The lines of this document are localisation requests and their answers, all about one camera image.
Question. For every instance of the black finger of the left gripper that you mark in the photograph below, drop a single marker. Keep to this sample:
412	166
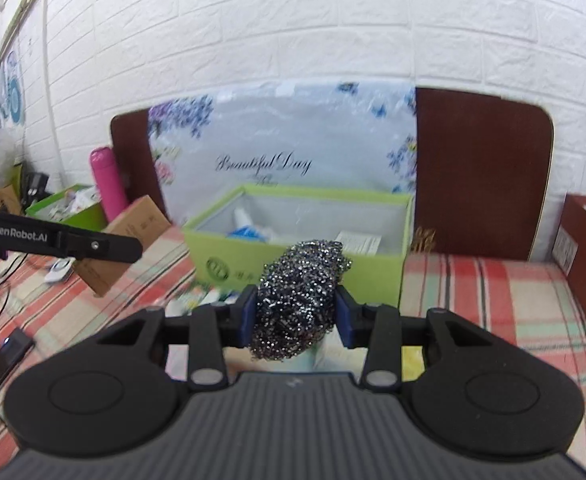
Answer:
36	237

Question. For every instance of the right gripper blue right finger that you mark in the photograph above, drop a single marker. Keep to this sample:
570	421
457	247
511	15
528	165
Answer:
376	328

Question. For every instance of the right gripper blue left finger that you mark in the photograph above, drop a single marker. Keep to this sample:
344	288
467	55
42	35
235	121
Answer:
214	327

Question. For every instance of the steel wool scourer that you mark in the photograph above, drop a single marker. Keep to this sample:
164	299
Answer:
296	299

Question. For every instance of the orange gold box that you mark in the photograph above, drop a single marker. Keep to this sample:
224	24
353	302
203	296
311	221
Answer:
122	243

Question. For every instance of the white medicine box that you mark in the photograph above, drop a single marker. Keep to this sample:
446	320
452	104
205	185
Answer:
359	243

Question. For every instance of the blue tissue pack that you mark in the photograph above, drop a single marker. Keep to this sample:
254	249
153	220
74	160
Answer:
257	233

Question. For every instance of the white round-button device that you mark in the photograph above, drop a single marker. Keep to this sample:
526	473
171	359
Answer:
60	271

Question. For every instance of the plaid bed sheet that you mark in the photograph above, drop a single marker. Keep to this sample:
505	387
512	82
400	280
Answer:
526	303

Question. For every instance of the large green open box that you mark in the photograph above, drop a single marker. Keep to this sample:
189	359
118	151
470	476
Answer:
296	215

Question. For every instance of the small green tray box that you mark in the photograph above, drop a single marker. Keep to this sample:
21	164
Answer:
78	206

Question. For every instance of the pink thermos bottle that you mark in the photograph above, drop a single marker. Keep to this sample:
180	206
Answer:
107	179

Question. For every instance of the black phone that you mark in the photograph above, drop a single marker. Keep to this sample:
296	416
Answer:
13	349

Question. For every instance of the dark wooden headboard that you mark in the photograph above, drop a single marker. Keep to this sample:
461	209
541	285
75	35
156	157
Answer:
482	170

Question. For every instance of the floral plastic pillow bag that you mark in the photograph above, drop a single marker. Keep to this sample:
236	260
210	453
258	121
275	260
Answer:
311	133

